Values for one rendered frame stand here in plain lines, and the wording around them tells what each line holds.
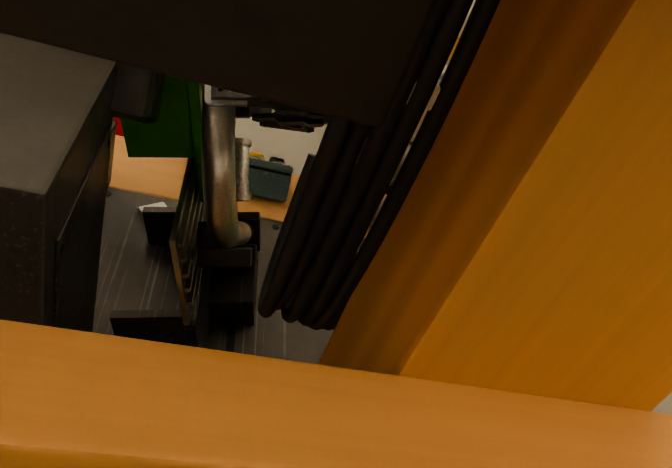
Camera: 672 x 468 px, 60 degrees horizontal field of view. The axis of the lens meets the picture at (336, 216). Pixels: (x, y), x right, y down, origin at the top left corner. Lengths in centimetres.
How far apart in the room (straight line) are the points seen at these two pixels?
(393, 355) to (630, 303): 10
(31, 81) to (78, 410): 28
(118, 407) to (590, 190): 18
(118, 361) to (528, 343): 17
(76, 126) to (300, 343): 44
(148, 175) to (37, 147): 56
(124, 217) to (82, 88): 43
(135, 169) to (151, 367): 73
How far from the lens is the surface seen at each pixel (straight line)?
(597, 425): 31
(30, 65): 48
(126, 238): 83
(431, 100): 27
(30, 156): 39
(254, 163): 94
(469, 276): 23
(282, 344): 75
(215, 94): 52
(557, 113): 20
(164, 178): 95
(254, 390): 24
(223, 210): 54
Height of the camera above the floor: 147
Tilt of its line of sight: 36 degrees down
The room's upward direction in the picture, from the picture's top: 22 degrees clockwise
